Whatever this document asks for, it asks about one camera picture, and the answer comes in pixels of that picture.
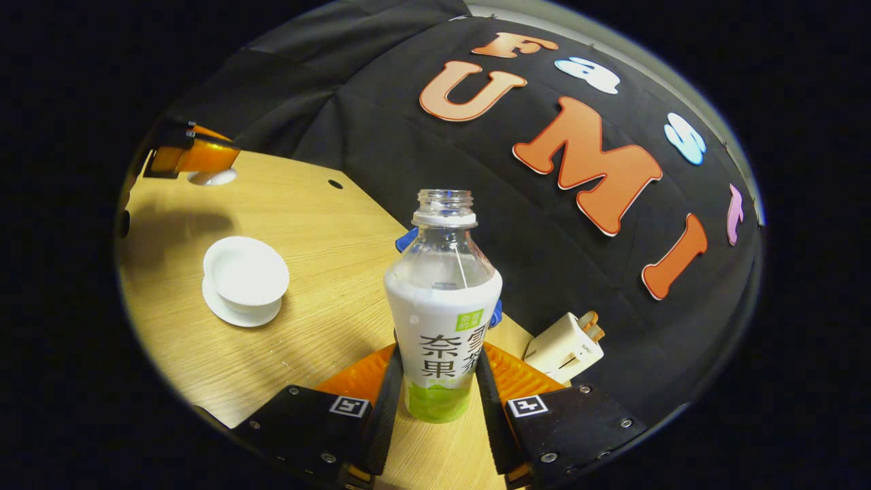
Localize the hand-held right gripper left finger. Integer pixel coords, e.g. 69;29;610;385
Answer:
231;344;406;487

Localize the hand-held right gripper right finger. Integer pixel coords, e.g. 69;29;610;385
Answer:
474;342;648;487

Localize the clear water bottle green label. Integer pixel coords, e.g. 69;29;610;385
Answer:
383;189;504;424

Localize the white teacup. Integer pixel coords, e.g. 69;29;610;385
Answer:
203;236;291;315

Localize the cream toaster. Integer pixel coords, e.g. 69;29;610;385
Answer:
523;312;605;385

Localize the white saucer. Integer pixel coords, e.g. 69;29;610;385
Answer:
201;276;282;329

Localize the blue towel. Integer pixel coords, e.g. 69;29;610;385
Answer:
396;228;503;327

